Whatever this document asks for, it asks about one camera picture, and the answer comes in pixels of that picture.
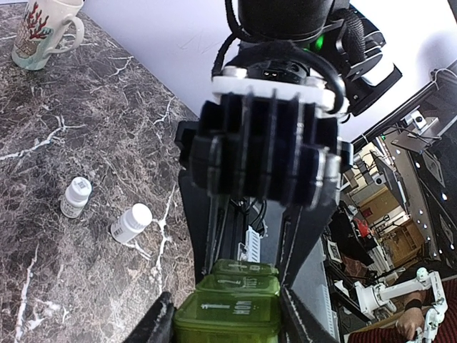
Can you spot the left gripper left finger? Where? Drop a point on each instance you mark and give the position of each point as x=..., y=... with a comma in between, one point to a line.
x=156, y=326

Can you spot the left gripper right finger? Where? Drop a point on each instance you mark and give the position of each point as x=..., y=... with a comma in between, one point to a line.
x=298, y=323

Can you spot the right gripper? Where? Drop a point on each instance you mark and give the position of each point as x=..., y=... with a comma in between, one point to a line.
x=299, y=232

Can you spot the white pill bottle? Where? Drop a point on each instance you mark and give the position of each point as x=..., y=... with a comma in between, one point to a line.
x=131, y=223
x=75, y=197

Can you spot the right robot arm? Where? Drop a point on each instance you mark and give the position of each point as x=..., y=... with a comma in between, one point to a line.
x=284, y=81

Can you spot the cream coral-print mug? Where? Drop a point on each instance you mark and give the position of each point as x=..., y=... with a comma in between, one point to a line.
x=41, y=29

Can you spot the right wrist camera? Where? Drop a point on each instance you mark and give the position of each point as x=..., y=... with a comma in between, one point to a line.
x=267, y=140

